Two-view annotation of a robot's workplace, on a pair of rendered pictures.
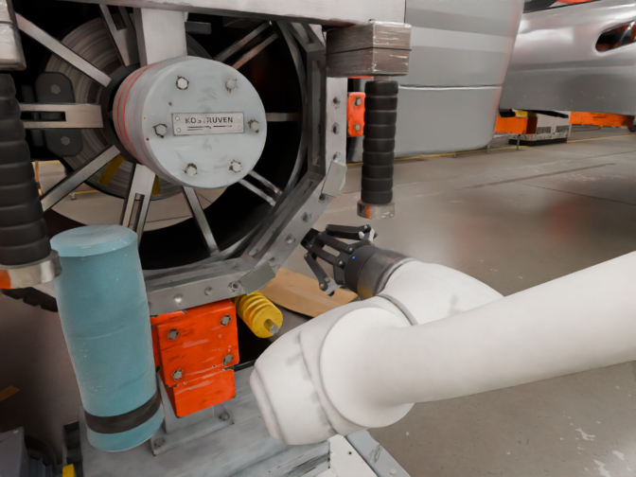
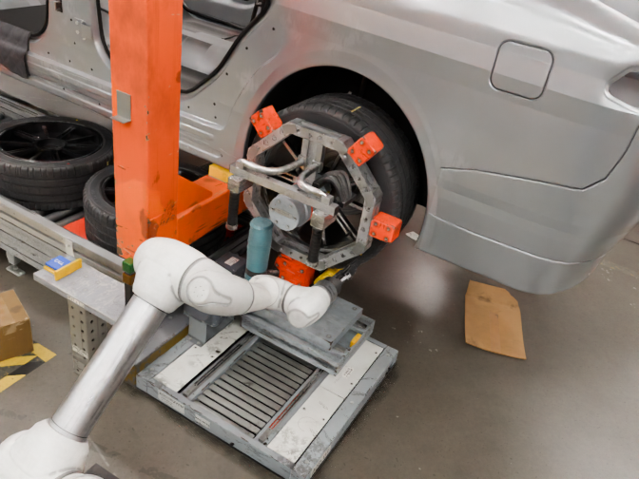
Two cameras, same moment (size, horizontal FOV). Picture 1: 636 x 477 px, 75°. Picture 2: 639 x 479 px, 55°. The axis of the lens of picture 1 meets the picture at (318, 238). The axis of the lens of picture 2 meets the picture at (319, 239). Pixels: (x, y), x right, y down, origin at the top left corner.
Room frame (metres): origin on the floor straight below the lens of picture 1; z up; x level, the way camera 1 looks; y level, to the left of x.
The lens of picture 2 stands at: (-0.47, -1.50, 1.92)
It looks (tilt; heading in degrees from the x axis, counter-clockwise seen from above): 32 degrees down; 56
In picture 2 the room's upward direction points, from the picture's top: 10 degrees clockwise
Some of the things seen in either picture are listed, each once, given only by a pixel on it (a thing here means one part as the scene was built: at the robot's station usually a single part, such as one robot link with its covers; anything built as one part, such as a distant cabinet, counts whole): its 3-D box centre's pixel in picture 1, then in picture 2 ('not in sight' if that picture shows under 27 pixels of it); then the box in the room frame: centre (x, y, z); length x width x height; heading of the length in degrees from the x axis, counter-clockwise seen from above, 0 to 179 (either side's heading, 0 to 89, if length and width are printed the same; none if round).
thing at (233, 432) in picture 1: (180, 377); (312, 289); (0.73, 0.29, 0.32); 0.40 x 0.30 x 0.28; 121
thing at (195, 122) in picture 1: (184, 122); (299, 203); (0.52, 0.16, 0.85); 0.21 x 0.14 x 0.14; 31
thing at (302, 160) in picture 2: not in sight; (273, 153); (0.43, 0.22, 1.03); 0.19 x 0.18 x 0.11; 31
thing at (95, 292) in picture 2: not in sight; (91, 289); (-0.17, 0.41, 0.44); 0.43 x 0.17 x 0.03; 121
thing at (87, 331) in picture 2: not in sight; (88, 331); (-0.18, 0.44, 0.21); 0.10 x 0.10 x 0.42; 31
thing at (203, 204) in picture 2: not in sight; (204, 186); (0.34, 0.64, 0.69); 0.52 x 0.17 x 0.35; 31
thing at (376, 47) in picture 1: (365, 50); (323, 216); (0.50, -0.05, 0.93); 0.09 x 0.05 x 0.05; 31
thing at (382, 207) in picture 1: (379, 147); (315, 244); (0.47, -0.07, 0.83); 0.04 x 0.04 x 0.16
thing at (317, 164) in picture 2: not in sight; (322, 172); (0.53, 0.05, 1.03); 0.19 x 0.18 x 0.11; 31
